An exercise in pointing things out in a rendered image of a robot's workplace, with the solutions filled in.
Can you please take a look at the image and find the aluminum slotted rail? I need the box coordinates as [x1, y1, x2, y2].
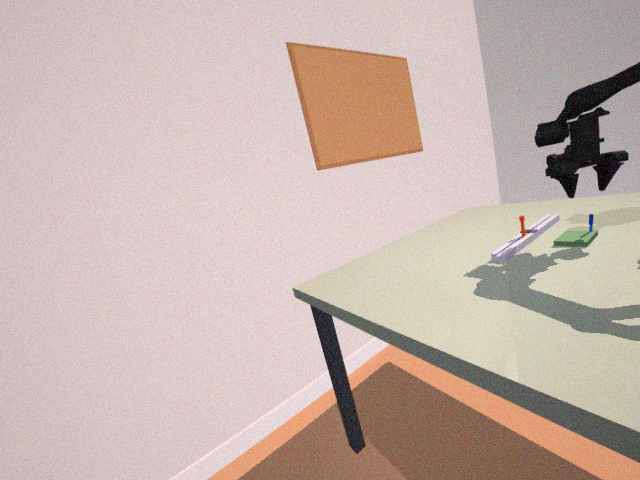
[491, 214, 559, 263]

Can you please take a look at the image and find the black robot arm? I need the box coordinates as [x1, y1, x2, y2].
[535, 63, 640, 167]

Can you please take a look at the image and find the light green tray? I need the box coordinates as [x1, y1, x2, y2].
[554, 230, 598, 247]

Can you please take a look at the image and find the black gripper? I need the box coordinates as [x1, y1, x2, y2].
[545, 135, 629, 199]

